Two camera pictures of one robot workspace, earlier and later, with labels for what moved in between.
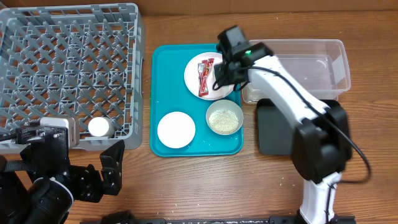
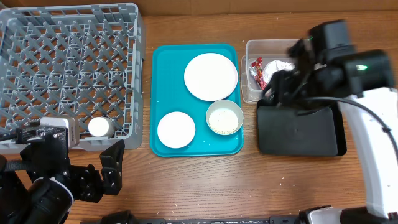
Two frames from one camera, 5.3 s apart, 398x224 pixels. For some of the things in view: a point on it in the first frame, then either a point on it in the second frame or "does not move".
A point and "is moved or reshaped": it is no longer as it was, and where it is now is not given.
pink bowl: [176, 129] does not move
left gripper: [93, 188] does not move
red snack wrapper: [203, 69] is moved or reshaped
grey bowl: [224, 117] does not move
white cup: [101, 127] does not move
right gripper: [224, 72] -> [288, 82]
